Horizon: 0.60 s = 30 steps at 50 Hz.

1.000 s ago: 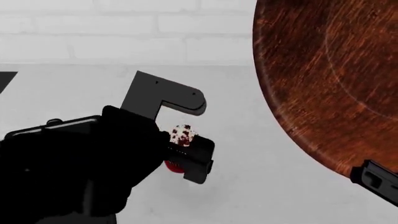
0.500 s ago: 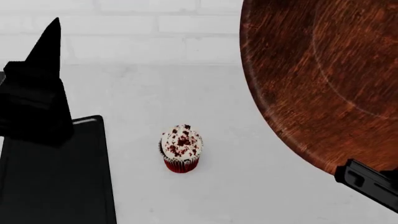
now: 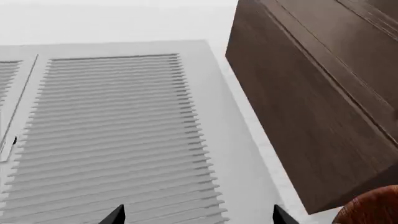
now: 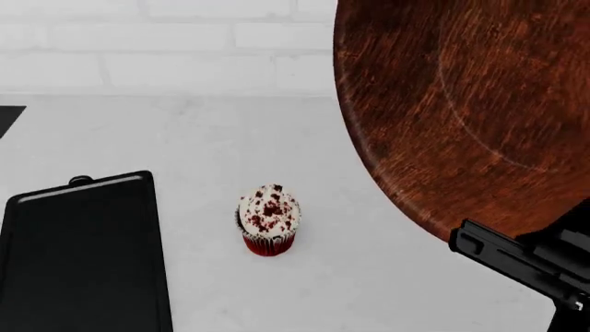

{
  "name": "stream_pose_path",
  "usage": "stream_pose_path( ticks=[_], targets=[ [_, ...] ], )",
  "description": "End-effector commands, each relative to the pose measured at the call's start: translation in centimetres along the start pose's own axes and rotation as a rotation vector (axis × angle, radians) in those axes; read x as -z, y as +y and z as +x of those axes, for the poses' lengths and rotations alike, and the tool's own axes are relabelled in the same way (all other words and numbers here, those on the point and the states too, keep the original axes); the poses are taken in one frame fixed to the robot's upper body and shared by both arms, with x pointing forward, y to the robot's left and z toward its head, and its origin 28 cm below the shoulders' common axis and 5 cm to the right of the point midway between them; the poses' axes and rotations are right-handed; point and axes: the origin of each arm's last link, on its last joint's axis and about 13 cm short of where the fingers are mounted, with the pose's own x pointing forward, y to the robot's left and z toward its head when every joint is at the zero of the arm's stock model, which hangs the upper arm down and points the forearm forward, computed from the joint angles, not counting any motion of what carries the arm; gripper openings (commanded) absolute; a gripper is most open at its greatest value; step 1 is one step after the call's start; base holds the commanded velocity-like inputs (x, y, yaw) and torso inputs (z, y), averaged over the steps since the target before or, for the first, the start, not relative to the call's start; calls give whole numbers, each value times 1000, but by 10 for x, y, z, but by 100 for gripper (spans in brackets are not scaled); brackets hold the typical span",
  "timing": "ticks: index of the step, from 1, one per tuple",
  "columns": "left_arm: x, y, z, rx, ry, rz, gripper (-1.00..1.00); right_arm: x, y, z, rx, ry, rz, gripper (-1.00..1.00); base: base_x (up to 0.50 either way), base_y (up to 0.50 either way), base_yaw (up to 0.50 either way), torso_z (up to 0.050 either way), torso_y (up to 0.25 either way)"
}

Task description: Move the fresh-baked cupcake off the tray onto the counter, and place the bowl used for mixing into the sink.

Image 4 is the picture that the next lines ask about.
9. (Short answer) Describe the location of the brown wooden plate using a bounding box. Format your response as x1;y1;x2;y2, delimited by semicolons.
332;0;590;243

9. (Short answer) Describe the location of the black baking tray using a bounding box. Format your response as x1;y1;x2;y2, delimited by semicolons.
0;169;174;332

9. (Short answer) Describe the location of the red velvet frosted cupcake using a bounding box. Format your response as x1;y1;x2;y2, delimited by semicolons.
235;184;303;257

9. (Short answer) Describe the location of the black cooktop panel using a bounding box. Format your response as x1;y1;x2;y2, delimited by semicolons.
0;105;28;140

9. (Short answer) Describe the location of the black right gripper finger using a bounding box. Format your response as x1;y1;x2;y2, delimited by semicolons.
514;196;590;270
448;218;590;301

